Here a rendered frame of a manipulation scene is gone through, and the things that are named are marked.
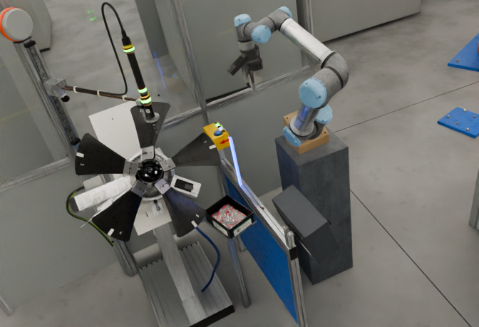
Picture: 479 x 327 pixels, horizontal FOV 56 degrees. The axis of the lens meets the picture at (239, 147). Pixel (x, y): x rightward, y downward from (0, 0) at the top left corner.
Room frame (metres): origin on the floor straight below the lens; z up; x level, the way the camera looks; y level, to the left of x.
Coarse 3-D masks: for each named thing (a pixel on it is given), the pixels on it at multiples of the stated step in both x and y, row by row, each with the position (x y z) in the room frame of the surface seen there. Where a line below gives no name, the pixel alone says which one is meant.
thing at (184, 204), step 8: (168, 192) 1.74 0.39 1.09; (176, 192) 1.77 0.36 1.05; (168, 200) 1.69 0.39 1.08; (176, 200) 1.71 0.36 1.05; (184, 200) 1.74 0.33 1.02; (168, 208) 1.65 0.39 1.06; (176, 208) 1.67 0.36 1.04; (184, 208) 1.69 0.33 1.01; (192, 208) 1.71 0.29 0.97; (200, 208) 1.73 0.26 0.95; (176, 216) 1.63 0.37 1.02; (184, 216) 1.65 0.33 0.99; (192, 216) 1.67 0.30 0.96; (200, 216) 1.69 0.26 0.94; (176, 224) 1.60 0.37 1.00; (184, 224) 1.61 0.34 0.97; (192, 224) 1.63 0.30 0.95; (176, 232) 1.57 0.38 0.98; (184, 232) 1.58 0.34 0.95
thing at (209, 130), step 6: (210, 126) 2.28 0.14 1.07; (216, 126) 2.27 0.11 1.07; (204, 132) 2.29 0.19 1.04; (210, 132) 2.22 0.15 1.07; (216, 138) 2.15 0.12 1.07; (222, 138) 2.16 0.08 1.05; (228, 138) 2.17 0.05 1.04; (216, 144) 2.15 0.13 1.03; (222, 144) 2.16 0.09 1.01; (228, 144) 2.17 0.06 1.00
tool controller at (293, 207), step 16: (288, 192) 1.38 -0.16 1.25; (288, 208) 1.31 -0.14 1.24; (304, 208) 1.27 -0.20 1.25; (288, 224) 1.29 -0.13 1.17; (304, 224) 1.20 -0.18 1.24; (320, 224) 1.17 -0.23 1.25; (304, 240) 1.15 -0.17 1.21; (320, 240) 1.16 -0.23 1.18; (336, 240) 1.19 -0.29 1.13; (320, 256) 1.16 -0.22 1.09
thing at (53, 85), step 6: (48, 78) 2.25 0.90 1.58; (54, 78) 2.24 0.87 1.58; (60, 78) 2.23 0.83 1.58; (48, 84) 2.19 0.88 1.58; (54, 84) 2.17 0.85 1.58; (60, 84) 2.18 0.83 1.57; (66, 84) 2.21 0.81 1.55; (48, 90) 2.20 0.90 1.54; (54, 90) 2.17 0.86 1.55; (60, 90) 2.17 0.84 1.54; (66, 90) 2.20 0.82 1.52; (60, 96) 2.16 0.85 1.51
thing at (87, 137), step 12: (84, 144) 1.85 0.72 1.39; (96, 144) 1.85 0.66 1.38; (84, 156) 1.84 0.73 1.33; (96, 156) 1.83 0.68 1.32; (108, 156) 1.82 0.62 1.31; (120, 156) 1.82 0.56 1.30; (84, 168) 1.83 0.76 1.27; (96, 168) 1.83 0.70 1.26; (108, 168) 1.82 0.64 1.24; (120, 168) 1.82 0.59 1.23
